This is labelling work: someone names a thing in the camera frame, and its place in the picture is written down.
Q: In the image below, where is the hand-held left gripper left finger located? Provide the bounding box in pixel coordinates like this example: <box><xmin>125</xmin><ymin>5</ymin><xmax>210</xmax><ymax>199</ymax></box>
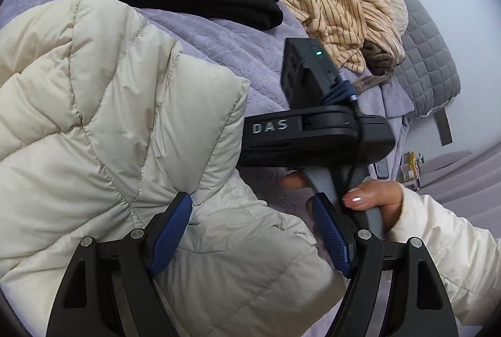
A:
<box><xmin>46</xmin><ymin>191</ymin><xmax>193</xmax><ymax>337</ymax></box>

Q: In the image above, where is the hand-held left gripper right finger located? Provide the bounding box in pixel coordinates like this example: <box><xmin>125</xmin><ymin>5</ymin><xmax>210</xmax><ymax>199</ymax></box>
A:
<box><xmin>311</xmin><ymin>192</ymin><xmax>458</xmax><ymax>337</ymax></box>

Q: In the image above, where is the cream quilted puffer jacket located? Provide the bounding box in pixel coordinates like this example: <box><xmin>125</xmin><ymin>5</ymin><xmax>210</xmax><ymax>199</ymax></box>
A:
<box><xmin>0</xmin><ymin>0</ymin><xmax>348</xmax><ymax>337</ymax></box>

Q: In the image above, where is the person's right forearm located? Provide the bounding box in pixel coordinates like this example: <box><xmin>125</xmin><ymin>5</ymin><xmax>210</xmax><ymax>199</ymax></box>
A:
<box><xmin>381</xmin><ymin>184</ymin><xmax>501</xmax><ymax>337</ymax></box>

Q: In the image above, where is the person's right hand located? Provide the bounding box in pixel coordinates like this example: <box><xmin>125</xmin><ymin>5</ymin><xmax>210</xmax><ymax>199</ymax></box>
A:
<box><xmin>281</xmin><ymin>173</ymin><xmax>404</xmax><ymax>234</ymax></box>

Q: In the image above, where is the brown cloth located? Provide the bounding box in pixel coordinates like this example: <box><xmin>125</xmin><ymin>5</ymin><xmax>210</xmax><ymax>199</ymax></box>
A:
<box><xmin>354</xmin><ymin>40</ymin><xmax>397</xmax><ymax>94</ymax></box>

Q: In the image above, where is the yellow bedside clutter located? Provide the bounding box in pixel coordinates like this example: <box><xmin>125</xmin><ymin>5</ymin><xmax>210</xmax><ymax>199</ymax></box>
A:
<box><xmin>398</xmin><ymin>151</ymin><xmax>426</xmax><ymax>190</ymax></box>

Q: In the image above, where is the lavender fleece blanket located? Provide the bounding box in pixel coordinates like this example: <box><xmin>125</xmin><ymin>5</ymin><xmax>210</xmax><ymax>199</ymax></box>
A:
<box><xmin>0</xmin><ymin>0</ymin><xmax>416</xmax><ymax>181</ymax></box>

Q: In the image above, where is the beige striped garment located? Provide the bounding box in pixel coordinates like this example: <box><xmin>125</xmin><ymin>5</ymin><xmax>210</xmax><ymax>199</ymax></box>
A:
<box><xmin>274</xmin><ymin>0</ymin><xmax>408</xmax><ymax>74</ymax></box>

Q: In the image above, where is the grey quilted mattress pad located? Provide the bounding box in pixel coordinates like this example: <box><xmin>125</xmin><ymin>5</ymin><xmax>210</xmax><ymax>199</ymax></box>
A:
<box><xmin>243</xmin><ymin>0</ymin><xmax>462</xmax><ymax>123</ymax></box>

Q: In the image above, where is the grey hanging strap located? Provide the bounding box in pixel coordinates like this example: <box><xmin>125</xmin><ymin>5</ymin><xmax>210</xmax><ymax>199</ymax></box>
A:
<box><xmin>434</xmin><ymin>108</ymin><xmax>453</xmax><ymax>147</ymax></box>

